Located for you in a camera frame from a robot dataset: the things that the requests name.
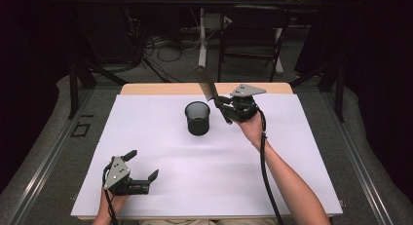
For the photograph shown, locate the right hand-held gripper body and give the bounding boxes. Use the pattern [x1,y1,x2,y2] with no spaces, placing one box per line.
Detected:
[223,83,268,124]

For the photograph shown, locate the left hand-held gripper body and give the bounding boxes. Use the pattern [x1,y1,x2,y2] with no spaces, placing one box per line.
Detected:
[102,156,152,197]

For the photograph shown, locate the black mesh pen cup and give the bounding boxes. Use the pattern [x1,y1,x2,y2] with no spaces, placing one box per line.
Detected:
[184,100,211,136]

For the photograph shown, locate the person's right hand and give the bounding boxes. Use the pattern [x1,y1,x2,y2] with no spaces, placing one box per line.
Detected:
[233,109,266,152]

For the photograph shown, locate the person's left hand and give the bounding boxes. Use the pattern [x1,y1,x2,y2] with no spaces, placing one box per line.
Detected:
[96,187,131,221]

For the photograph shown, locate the white table mat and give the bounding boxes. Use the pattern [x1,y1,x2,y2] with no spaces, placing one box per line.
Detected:
[70,94,344,218]

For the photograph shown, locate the light wooden table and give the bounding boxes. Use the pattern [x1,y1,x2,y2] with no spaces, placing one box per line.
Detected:
[70,82,344,221]

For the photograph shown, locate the person's beige trousers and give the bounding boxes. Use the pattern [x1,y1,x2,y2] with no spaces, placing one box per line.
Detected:
[139,218,278,225]

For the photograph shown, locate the white control box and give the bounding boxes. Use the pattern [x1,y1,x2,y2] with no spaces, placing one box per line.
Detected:
[204,13,233,31]

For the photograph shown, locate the black folding chair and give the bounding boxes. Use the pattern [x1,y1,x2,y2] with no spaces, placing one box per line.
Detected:
[216,4,291,83]

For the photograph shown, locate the left hand-held gripper black cable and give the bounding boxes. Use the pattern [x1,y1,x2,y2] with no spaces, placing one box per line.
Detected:
[102,166,120,225]

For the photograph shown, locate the hand-held gripper black cable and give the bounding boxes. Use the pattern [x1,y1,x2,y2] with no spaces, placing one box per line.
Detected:
[256,108,285,225]
[102,166,120,225]

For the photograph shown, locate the right hand-held gripper black cable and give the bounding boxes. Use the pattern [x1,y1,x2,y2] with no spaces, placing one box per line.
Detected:
[256,108,285,225]

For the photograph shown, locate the aluminium floor rail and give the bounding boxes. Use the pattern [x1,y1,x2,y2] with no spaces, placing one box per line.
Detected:
[319,88,395,225]
[6,88,95,225]

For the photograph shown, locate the black metal frame stand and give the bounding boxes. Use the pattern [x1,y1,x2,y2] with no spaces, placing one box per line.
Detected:
[67,60,130,121]
[289,60,346,124]

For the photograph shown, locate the tangle of black floor cables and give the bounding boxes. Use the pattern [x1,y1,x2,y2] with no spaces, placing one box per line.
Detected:
[130,33,203,83]

